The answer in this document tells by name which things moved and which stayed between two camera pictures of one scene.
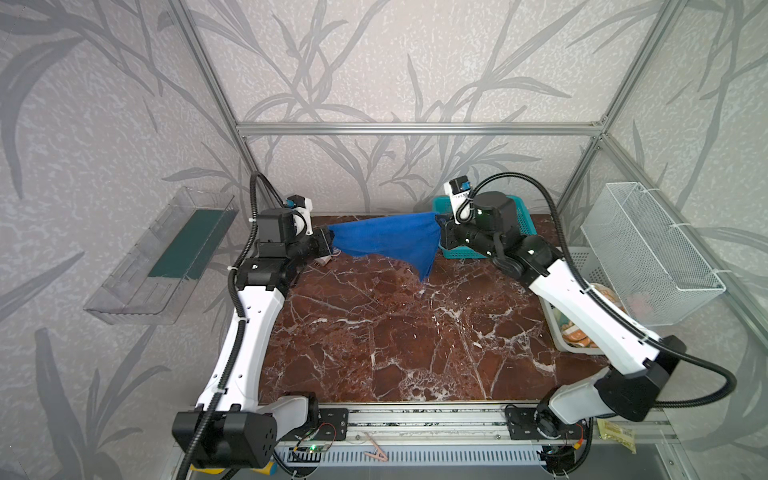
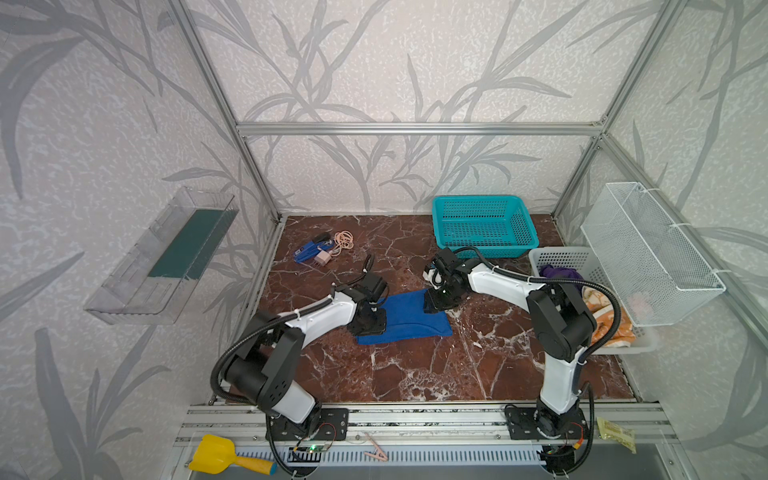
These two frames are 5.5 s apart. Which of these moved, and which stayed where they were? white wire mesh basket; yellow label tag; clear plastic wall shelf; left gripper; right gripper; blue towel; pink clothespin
Moved: right gripper; blue towel; left gripper
Stayed: pink clothespin; white wire mesh basket; yellow label tag; clear plastic wall shelf
